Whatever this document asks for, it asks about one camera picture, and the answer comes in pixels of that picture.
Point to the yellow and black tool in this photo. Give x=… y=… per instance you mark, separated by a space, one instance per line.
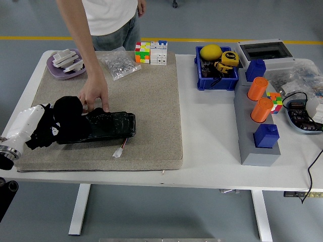
x=223 y=68

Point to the grey-brown mat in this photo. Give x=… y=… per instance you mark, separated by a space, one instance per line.
x=141 y=106

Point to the person's right hand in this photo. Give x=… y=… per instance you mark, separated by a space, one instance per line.
x=94 y=88

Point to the blue plastic bin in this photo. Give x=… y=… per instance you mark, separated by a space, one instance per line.
x=217 y=84

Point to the white circuit breaker block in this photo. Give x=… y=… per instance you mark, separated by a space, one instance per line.
x=159 y=54

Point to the black circuit boards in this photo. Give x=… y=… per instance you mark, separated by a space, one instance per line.
x=300 y=117

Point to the black rag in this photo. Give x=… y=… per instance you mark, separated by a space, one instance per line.
x=70 y=118

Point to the person's left hand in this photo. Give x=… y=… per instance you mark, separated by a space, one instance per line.
x=142 y=7

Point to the metal table bracket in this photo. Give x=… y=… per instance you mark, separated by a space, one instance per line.
x=229 y=191

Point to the clear bag of screws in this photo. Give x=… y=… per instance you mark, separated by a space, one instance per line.
x=119 y=65

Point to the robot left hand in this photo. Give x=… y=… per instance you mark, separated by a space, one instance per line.
x=24 y=123

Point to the orange cylinder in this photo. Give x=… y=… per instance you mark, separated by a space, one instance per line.
x=257 y=89
x=262 y=111

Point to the white electrical enclosure box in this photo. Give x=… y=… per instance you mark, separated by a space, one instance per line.
x=277 y=66

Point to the clear bag of dark parts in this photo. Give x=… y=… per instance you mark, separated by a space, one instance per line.
x=283 y=80

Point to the person's right forearm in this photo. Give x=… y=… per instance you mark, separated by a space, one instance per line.
x=80 y=45

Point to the person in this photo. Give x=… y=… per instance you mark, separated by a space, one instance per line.
x=108 y=15

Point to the clear bag of coloured parts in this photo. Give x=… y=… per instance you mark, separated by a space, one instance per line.
x=310 y=75

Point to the blue plastic block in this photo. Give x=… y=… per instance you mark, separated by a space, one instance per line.
x=256 y=70
x=266 y=137

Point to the translucent white container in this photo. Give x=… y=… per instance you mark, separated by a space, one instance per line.
x=315 y=107

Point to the black chair caster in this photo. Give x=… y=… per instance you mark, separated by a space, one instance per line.
x=174 y=3

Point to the black power strip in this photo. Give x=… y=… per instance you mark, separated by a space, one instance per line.
x=297 y=194

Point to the yellow tape measure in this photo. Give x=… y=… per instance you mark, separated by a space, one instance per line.
x=230 y=58

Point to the small colourful puzzle cube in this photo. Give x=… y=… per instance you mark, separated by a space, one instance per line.
x=275 y=102

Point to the grey-blue tray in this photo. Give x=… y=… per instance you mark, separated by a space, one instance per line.
x=294 y=126

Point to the large colourful puzzle cube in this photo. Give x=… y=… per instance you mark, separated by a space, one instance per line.
x=142 y=53

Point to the yellow ball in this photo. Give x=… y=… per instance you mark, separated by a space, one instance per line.
x=210 y=51

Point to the purple tray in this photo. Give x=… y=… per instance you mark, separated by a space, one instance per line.
x=56 y=73

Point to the dark brown small device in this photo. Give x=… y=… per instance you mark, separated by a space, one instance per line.
x=207 y=71

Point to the white plastic part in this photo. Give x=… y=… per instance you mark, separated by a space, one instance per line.
x=64 y=56
x=74 y=66

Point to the grey block base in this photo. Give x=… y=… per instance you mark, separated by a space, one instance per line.
x=244 y=126

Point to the black plastic-wrapped panel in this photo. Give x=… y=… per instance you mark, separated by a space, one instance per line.
x=113 y=126

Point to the white table leg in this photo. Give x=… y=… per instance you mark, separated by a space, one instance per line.
x=79 y=209
x=262 y=216

